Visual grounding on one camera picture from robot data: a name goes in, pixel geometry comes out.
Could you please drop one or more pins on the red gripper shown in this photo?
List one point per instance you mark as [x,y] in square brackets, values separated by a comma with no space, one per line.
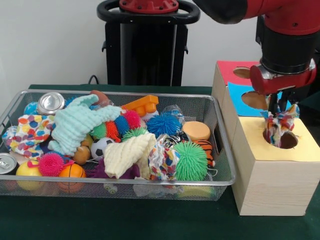
[280,84]

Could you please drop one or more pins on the small polka-dot cloth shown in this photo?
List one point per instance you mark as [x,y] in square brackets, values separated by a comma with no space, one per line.
[277,127]

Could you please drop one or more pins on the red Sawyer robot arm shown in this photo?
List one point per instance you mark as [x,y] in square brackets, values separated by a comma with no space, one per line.
[287,45]

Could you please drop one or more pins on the clear mesh bin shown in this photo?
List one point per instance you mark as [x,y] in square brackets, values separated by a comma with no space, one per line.
[222,145]

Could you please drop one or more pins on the wooden box with three holes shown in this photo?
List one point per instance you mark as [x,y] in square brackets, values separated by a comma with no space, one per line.
[275,185]

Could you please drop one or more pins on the black upright panel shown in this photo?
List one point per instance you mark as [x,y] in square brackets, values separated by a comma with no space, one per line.
[300,95]

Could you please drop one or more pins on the green spiky ball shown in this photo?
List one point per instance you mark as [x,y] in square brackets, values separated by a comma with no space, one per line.
[190,161]

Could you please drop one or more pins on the blue spiky ball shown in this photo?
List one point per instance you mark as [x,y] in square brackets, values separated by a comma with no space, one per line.
[163,125]

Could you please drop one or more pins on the orange plastic toy brick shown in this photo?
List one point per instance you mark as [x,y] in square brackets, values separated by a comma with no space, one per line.
[142,105]

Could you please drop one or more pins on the cream yellow cloth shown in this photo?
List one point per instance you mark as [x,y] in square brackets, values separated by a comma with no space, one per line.
[125,155]

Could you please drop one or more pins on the small soccer ball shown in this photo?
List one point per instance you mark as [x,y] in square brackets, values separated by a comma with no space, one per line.
[101,148]

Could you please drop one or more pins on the dark green tablecloth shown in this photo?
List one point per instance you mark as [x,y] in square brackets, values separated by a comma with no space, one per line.
[125,220]

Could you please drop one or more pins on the mint green cloth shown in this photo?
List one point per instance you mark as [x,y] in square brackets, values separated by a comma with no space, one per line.
[75,127]

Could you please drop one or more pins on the small orange basketball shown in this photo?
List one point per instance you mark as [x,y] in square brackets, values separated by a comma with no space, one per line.
[72,172]

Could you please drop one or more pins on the silver drink can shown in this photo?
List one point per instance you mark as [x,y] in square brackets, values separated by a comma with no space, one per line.
[50,102]

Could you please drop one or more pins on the pink spiky ball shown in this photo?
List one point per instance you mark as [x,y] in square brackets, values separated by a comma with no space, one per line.
[51,164]

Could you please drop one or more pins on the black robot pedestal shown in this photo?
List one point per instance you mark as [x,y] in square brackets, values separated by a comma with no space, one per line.
[145,50]

